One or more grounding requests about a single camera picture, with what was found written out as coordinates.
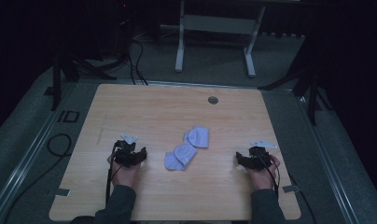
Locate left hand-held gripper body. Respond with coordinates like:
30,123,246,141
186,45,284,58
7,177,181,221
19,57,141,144
112,133,140,168

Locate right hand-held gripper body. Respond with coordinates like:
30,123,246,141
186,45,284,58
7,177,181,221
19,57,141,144
244,139,278,171

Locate light blue sock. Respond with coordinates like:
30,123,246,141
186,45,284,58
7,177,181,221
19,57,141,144
163,143,199,172
183,124,211,149

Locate person's left hand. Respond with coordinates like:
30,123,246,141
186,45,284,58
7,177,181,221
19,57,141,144
106,153,143,189

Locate person's right hand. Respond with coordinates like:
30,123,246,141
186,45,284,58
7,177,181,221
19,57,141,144
244,154,282,191

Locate grey tape piece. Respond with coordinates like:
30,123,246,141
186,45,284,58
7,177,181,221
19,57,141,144
282,184,302,194

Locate black floor tape marking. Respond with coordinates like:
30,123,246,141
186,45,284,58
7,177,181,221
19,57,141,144
57,109,81,123

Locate black metal stand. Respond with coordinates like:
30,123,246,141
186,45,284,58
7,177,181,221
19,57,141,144
258,31,335,127
49,18,132,112

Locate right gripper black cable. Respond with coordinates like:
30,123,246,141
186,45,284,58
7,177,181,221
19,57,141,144
258,151,317,224

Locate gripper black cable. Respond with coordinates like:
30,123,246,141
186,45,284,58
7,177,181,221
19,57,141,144
105,148,122,207
258,151,317,224

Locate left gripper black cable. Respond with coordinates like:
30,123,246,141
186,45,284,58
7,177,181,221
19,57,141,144
105,148,122,207

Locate metal floor rail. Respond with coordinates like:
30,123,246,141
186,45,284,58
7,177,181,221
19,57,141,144
297,92,362,224
0,83,79,224

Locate black floor cable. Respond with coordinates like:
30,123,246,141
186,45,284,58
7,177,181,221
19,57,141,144
1,133,73,224

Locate black cables behind table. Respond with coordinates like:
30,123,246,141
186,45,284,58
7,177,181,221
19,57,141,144
126,36,149,86

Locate white desk frame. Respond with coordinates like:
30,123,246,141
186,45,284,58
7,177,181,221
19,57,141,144
175,0,267,78

